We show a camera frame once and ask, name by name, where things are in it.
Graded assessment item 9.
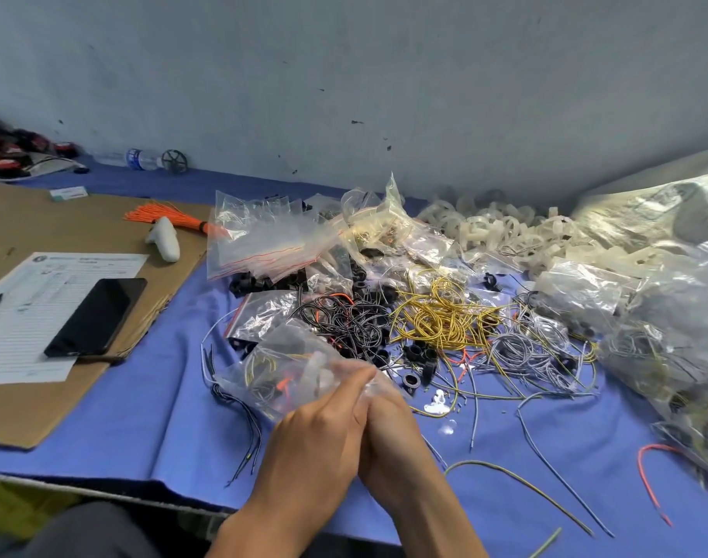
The black smartphone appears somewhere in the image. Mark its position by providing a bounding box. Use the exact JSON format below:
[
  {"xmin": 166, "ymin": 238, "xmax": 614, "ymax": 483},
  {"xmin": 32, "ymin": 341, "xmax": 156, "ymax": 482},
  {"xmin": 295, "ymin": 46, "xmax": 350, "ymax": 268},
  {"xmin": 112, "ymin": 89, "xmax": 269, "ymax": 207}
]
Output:
[{"xmin": 42, "ymin": 276, "xmax": 149, "ymax": 360}]

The blue cloth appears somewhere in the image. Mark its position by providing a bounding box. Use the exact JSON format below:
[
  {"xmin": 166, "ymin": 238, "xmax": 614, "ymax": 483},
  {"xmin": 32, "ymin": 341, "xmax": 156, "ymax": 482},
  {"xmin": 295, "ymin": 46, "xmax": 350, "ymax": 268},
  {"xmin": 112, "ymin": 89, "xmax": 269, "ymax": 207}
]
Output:
[{"xmin": 0, "ymin": 161, "xmax": 708, "ymax": 558}]

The black round wheel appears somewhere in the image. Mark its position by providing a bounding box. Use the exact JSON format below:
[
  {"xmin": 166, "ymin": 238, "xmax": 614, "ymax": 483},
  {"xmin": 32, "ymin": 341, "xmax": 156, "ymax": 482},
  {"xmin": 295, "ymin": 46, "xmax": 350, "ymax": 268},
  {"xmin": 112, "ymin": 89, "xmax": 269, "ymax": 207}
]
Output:
[{"xmin": 158, "ymin": 147, "xmax": 193, "ymax": 177}]

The pile of yellow wires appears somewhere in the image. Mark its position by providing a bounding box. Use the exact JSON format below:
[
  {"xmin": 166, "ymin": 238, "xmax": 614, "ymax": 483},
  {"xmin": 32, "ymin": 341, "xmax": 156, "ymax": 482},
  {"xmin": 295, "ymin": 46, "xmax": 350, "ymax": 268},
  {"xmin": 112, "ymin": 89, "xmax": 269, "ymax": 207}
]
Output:
[{"xmin": 386, "ymin": 276, "xmax": 509, "ymax": 358}]

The heap of plastic bags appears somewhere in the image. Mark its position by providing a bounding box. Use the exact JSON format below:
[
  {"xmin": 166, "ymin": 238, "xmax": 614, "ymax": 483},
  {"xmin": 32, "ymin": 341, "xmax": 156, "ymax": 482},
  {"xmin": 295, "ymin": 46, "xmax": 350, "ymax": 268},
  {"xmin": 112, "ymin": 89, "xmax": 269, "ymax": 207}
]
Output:
[{"xmin": 306, "ymin": 173, "xmax": 462, "ymax": 288}]

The clear zip plastic bag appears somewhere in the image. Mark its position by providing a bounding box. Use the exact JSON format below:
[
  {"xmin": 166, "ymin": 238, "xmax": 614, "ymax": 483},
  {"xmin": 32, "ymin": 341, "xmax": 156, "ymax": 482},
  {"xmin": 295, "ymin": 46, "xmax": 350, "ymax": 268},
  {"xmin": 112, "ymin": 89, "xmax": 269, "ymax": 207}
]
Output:
[{"xmin": 213, "ymin": 318, "xmax": 393, "ymax": 428}]

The pile of black plastic rings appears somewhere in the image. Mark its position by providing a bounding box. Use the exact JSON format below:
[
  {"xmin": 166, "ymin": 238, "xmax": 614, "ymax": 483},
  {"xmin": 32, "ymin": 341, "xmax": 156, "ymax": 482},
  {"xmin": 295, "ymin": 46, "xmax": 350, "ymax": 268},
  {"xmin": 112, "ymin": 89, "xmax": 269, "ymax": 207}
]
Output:
[{"xmin": 224, "ymin": 264, "xmax": 444, "ymax": 398}]

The person's left hand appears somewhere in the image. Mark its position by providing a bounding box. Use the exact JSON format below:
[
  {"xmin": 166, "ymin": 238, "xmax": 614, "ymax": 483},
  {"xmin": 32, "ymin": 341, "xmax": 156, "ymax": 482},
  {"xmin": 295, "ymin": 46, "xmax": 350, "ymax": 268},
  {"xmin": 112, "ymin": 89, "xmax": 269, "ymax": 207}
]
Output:
[{"xmin": 264, "ymin": 360, "xmax": 379, "ymax": 532}]

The clear plastic water bottle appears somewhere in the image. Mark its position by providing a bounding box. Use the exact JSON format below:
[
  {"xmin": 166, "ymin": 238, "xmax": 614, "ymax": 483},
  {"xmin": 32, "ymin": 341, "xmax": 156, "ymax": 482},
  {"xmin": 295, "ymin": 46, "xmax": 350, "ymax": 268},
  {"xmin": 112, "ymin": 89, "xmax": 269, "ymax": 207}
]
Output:
[{"xmin": 96, "ymin": 147, "xmax": 165, "ymax": 173}]

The red wire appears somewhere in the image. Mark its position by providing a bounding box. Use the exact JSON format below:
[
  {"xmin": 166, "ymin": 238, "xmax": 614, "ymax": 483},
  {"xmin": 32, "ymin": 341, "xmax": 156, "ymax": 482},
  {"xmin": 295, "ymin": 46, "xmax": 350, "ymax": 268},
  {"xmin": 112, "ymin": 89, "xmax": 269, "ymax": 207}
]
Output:
[{"xmin": 635, "ymin": 440, "xmax": 689, "ymax": 529}]

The brown cardboard sheet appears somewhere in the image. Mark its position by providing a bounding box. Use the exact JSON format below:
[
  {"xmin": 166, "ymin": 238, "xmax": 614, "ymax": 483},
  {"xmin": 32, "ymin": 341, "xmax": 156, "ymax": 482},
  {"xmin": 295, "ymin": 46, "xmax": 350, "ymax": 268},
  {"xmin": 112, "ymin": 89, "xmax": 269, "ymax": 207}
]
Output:
[{"xmin": 0, "ymin": 184, "xmax": 212, "ymax": 452}]

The stack of plastic bags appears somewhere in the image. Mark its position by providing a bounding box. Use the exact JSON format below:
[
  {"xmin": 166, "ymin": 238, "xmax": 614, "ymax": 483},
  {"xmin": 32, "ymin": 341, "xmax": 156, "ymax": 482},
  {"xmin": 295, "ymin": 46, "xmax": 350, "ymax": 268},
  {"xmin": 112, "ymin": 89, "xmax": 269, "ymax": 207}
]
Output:
[{"xmin": 205, "ymin": 190, "xmax": 346, "ymax": 282}]

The small white label card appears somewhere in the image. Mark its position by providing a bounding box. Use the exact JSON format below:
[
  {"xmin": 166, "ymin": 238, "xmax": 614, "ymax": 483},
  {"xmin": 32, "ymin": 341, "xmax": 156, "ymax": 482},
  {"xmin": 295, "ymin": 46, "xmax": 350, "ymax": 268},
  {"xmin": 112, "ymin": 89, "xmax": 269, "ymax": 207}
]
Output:
[{"xmin": 48, "ymin": 184, "xmax": 91, "ymax": 203}]

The long yellow green wire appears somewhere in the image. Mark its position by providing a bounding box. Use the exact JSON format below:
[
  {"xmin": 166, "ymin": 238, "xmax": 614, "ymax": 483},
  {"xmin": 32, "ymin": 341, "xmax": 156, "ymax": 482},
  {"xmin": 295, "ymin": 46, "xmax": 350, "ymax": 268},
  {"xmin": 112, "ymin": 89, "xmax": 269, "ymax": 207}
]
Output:
[{"xmin": 443, "ymin": 387, "xmax": 619, "ymax": 558}]

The pile of white plastic wheels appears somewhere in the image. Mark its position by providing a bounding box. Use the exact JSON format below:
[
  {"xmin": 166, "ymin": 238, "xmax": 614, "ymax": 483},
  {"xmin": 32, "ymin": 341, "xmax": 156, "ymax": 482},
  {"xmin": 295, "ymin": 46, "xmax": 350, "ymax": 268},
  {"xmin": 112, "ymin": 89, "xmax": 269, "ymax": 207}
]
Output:
[{"xmin": 415, "ymin": 196, "xmax": 637, "ymax": 282}]

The white handheld device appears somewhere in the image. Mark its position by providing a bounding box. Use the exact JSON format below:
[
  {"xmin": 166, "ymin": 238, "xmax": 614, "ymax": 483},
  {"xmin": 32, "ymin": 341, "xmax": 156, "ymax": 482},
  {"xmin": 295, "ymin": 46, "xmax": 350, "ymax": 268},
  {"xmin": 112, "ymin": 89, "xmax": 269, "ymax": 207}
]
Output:
[{"xmin": 143, "ymin": 215, "xmax": 183, "ymax": 266}]

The red-zip plastic bag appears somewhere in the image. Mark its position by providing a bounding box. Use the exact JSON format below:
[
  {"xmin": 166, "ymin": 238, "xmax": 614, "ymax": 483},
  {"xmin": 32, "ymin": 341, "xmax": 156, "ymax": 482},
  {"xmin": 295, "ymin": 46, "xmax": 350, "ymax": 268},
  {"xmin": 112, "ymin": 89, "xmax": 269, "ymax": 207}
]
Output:
[{"xmin": 224, "ymin": 288, "xmax": 302, "ymax": 346}]

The grey wire bundle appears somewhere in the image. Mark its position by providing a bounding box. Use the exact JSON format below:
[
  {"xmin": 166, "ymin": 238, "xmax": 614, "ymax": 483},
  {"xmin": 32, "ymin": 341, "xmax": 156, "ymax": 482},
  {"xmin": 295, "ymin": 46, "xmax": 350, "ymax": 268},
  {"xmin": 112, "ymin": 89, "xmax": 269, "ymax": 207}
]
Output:
[{"xmin": 199, "ymin": 311, "xmax": 265, "ymax": 488}]

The white paper sheet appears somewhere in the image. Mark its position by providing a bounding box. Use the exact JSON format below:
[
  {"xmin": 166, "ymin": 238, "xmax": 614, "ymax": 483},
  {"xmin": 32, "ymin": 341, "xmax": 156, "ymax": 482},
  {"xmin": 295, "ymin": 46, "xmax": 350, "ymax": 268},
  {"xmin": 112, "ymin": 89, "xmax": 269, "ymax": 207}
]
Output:
[{"xmin": 0, "ymin": 250, "xmax": 151, "ymax": 387}]

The orange tie bundle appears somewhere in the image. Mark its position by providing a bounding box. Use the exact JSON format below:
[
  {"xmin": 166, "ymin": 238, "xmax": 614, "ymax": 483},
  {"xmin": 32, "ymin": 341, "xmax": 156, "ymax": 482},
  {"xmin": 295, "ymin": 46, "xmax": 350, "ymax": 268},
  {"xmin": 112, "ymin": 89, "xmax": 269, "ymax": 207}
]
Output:
[{"xmin": 122, "ymin": 201, "xmax": 230, "ymax": 240}]

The person's right hand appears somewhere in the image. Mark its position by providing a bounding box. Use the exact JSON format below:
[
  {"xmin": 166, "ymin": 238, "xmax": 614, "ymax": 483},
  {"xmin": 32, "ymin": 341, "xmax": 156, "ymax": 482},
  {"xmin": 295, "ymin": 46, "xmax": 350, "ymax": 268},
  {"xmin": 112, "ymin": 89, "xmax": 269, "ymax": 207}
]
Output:
[{"xmin": 357, "ymin": 387, "xmax": 449, "ymax": 521}]

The pile of large plastic bags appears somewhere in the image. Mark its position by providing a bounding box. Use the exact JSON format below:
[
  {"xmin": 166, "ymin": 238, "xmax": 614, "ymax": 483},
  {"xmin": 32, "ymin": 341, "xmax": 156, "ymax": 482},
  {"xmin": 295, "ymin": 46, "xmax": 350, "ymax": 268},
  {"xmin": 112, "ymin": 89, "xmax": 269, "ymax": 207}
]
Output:
[{"xmin": 526, "ymin": 148, "xmax": 708, "ymax": 486}]

